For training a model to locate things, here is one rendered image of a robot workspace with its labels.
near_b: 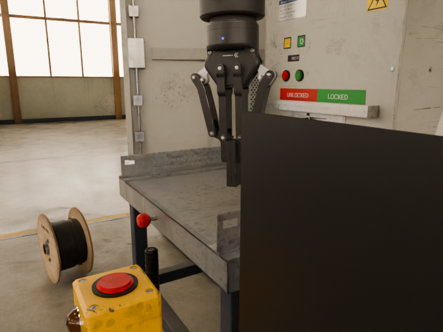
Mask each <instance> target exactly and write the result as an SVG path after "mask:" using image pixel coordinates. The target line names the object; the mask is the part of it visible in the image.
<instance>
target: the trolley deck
mask: <svg viewBox="0 0 443 332"><path fill-rule="evenodd" d="M121 178H122V177H121V175H120V176H119V189H120V195H121V196H122V197H123V198H124V199H125V200H126V201H127V202H128V203H130V205H131V206H132V207H133V208H135V209H136V210H137V211H138V212H139V213H146V214H148V215H149V216H150V217H154V216H157V218H158V220H155V221H151V224H152V225H153V226H155V228H157V230H159V232H161V234H163V235H164V236H165V237H166V238H167V239H168V240H169V241H170V242H172V243H173V244H174V245H175V246H176V247H177V248H178V249H179V250H180V251H182V253H184V255H186V257H188V258H189V259H190V260H191V261H192V262H193V263H194V264H195V265H196V266H198V267H199V268H200V269H201V270H202V271H203V272H204V273H205V274H207V276H209V278H211V280H213V282H215V283H216V284H217V285H218V286H219V287H220V288H221V289H222V290H224V291H225V292H226V293H227V294H230V293H233V292H236V291H239V279H240V250H237V251H234V252H230V253H226V254H222V255H218V254H217V253H215V252H214V251H213V250H212V249H210V248H209V247H208V244H211V243H214V242H216V214H217V213H223V212H227V211H233V210H236V209H241V185H239V186H237V187H228V186H227V174H226V169H217V170H212V171H203V172H197V173H188V174H182V175H173V176H168V177H158V178H153V179H144V180H134V181H129V182H125V181H124V180H122V179H121ZM234 225H237V218H234V219H229V220H225V221H223V228H226V227H231V226H234Z"/></svg>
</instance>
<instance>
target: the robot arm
mask: <svg viewBox="0 0 443 332"><path fill-rule="evenodd" d="M199 14H200V19H201V20H202V21H204V22H209V23H208V24H207V26H206V49H207V58H206V60H205V63H204V68H203V69H202V70H200V71H199V72H198V73H193V74H191V80H192V82H193V84H194V85H195V86H196V89H197V90H198V95H199V98H200V103H201V106H202V111H203V114H204V119H205V123H206V128H207V131H208V135H209V136H210V137H214V138H217V139H218V140H219V141H220V143H221V160H222V162H226V174H227V186H228V187H237V186H239V185H240V184H241V114H242V111H248V94H249V85H250V84H251V82H252V81H253V79H254V77H255V76H256V75H257V73H259V75H258V80H259V82H260V83H259V85H258V89H257V92H256V97H255V101H254V106H253V110H252V112H257V113H265V109H266V104H267V101H268V96H269V93H270V88H271V86H272V84H273V83H274V81H275V80H276V78H277V77H278V74H277V72H276V71H273V70H270V69H268V68H267V67H265V66H264V65H263V64H262V59H261V58H260V55H259V25H258V23H257V22H256V21H259V20H262V19H263V18H264V17H265V0H199ZM209 75H210V76H211V78H212V80H213V81H214V82H215V83H216V85H217V94H218V100H219V120H218V114H217V111H216V106H215V103H214V98H213V95H212V91H211V87H210V85H209V81H210V78H209ZM233 90H234V94H235V131H236V134H235V135H236V138H233V137H234V136H232V94H233ZM434 135H438V136H443V110H442V114H441V116H440V120H439V123H438V126H437V128H436V132H435V134H434ZM232 138H233V139H232Z"/></svg>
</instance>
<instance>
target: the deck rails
mask: <svg viewBox="0 0 443 332"><path fill-rule="evenodd" d="M130 159H133V160H134V164H128V165H125V160H130ZM217 169H226V162H222V160H221V146H216V147H209V148H196V149H189V150H175V151H168V152H156V153H143V154H136V155H123V156H121V177H122V178H121V179H122V180H124V181H125V182H129V181H134V180H144V179H153V178H158V177H168V176H173V175H182V174H188V173H197V172H203V171H212V170H217ZM234 218H237V225H234V226H231V227H226V228H223V221H225V220H229V219H234ZM240 224H241V209H236V210H233V211H227V212H223V213H217V214H216V242H214V243H211V244H208V247H209V248H210V249H212V250H213V251H214V252H215V253H217V254H218V255H222V254H226V253H230V252H234V251H237V250H240Z"/></svg>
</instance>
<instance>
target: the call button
mask: <svg viewBox="0 0 443 332"><path fill-rule="evenodd" d="M133 283H134V280H133V278H132V277H131V276H130V275H127V274H126V273H112V274H109V275H106V276H104V277H102V278H101V279H100V280H99V281H98V283H97V285H96V288H97V289H98V290H99V291H100V292H102V293H106V294H113V293H118V292H123V291H125V290H127V289H129V288H130V287H131V286H132V285H133Z"/></svg>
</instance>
